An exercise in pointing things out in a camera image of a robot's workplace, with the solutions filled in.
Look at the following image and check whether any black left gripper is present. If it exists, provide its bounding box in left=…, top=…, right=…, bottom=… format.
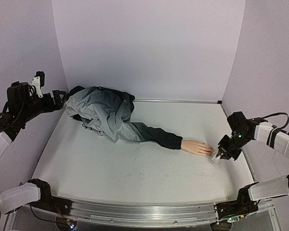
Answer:
left=21, top=89, right=68, bottom=122

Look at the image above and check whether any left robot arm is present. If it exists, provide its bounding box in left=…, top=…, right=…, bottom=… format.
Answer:
left=0, top=82, right=71, bottom=217

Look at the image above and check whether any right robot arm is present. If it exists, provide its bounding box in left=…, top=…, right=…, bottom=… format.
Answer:
left=212, top=112, right=289, bottom=221

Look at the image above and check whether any mannequin hand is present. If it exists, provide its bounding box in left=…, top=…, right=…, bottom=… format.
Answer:
left=181, top=140, right=214, bottom=156

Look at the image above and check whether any grey and black jacket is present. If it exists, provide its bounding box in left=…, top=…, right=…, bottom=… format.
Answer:
left=65, top=86, right=183, bottom=150

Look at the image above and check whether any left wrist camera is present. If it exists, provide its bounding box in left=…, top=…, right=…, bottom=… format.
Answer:
left=31, top=71, right=45, bottom=98

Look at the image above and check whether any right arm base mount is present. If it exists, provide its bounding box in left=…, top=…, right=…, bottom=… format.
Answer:
left=214, top=186, right=260, bottom=221

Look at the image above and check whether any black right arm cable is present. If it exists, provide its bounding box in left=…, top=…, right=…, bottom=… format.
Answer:
left=257, top=112, right=289, bottom=130

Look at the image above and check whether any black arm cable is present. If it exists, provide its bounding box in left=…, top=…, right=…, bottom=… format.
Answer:
left=28, top=204, right=63, bottom=226
left=257, top=112, right=289, bottom=130

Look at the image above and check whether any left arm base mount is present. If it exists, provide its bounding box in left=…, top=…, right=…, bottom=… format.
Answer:
left=28, top=179, right=72, bottom=215

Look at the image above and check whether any aluminium front rail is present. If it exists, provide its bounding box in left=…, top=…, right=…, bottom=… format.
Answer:
left=28, top=194, right=273, bottom=228

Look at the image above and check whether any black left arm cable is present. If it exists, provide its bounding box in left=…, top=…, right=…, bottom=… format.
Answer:
left=28, top=204, right=63, bottom=226

